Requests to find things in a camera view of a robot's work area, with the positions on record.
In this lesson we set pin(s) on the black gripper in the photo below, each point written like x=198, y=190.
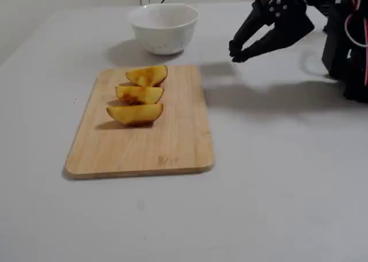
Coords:
x=283, y=24

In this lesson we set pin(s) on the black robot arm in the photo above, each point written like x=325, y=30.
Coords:
x=336, y=49

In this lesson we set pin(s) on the white ceramic bowl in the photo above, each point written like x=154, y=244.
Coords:
x=164, y=29

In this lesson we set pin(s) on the apple slice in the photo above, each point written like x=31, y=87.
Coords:
x=143, y=94
x=146, y=75
x=135, y=114

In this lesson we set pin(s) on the wooden cutting board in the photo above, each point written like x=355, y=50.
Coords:
x=143, y=147

